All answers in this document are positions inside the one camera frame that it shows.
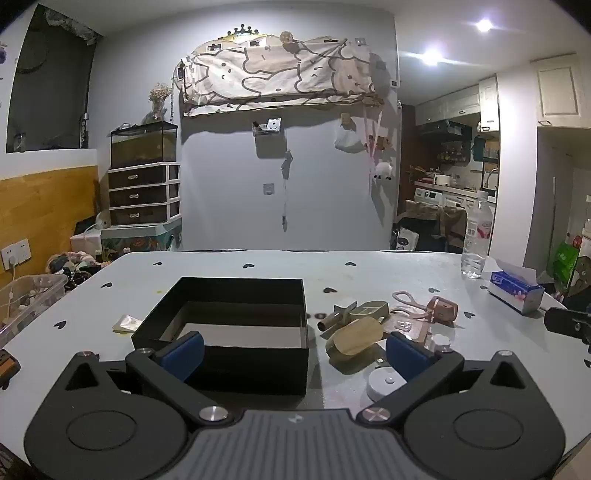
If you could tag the black range hood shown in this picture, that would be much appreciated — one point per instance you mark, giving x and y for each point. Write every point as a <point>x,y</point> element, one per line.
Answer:
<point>445,128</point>

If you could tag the small brown tube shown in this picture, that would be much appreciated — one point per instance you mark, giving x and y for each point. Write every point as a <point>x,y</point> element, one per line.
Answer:
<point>328,321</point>

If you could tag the dark window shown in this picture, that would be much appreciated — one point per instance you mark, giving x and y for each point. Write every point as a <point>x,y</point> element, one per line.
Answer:
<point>51,92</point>

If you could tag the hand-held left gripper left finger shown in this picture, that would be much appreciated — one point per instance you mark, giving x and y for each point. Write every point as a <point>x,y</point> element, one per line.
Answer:
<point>184,355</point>

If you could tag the clear storage bin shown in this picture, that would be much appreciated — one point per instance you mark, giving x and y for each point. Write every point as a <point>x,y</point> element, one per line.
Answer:
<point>27,295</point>

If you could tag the white pot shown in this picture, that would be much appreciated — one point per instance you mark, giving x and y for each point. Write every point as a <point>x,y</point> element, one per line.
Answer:
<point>441,180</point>

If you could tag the grey plastic shell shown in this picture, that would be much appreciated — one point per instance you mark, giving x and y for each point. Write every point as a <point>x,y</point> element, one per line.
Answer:
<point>369,310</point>

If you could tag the white plastic bag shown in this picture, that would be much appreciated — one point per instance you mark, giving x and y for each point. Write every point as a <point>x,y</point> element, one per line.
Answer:
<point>348,138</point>

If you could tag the clear water bottle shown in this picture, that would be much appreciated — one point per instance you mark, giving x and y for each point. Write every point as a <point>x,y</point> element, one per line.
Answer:
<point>475,235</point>

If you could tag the oval wooden piece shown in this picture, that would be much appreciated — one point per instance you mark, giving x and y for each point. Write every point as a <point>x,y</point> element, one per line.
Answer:
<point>355,337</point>

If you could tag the glass fish tank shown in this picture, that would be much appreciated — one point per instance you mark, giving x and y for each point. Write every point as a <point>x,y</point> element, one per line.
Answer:
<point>143,146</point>

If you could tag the ceiling light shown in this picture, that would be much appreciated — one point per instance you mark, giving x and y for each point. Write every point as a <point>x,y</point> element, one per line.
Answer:
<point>484,25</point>
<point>431,56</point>

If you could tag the brown cloth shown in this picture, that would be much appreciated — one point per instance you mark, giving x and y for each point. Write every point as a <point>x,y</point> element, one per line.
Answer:
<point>434,214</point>

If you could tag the white washing machine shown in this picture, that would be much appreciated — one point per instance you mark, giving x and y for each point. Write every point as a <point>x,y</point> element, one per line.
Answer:
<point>429,197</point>

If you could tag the green bag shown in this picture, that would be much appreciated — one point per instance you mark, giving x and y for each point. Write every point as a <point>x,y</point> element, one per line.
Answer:
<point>565,263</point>

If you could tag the white round disc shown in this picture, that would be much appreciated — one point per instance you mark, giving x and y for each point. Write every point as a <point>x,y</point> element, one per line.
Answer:
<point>381,385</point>

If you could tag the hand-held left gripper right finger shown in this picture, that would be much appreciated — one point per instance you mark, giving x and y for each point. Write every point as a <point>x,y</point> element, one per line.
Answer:
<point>406,357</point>

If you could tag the gold crown decoration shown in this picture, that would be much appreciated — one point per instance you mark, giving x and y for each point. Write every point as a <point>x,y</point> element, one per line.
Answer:
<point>240,33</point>

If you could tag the clear pink package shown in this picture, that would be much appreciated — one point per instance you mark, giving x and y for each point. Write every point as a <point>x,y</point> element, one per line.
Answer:
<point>406,328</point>

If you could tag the black box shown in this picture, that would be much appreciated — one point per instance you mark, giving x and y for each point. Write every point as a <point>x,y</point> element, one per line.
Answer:
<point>258,369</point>

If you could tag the small brown case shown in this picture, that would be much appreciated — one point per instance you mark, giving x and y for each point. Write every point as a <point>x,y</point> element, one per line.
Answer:
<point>8,369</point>

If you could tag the white plush toy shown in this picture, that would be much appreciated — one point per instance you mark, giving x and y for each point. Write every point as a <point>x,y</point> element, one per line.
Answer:
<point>382,170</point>

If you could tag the pile of plush toys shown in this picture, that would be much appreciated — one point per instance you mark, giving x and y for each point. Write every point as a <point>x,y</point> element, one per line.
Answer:
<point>76,266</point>

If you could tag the white wall cabinet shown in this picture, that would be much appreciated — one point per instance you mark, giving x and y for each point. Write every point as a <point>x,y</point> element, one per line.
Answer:
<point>561,90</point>

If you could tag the dried flower bouquet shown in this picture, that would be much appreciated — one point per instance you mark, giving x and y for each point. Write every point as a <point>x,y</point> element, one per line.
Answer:
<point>159,97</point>

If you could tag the clear wall holder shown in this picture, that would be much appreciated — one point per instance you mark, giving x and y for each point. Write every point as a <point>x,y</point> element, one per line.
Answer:
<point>267,128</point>

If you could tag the bear print cloth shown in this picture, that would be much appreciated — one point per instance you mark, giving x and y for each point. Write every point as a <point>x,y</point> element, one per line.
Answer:
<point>281,76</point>

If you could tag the black bag with face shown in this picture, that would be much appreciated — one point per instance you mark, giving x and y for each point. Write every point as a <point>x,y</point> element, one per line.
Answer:
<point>418,237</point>

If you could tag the white wall outlet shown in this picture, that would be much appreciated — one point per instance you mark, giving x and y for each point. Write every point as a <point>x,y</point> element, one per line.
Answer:
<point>16,254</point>

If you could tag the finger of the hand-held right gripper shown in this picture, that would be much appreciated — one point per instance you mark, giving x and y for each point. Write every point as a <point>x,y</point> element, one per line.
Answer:
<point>561,323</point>

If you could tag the blue tissue box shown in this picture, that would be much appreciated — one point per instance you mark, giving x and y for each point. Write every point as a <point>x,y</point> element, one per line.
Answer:
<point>515,290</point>

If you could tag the white drawer unit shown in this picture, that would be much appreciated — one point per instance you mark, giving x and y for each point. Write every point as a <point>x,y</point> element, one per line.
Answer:
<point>143,194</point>

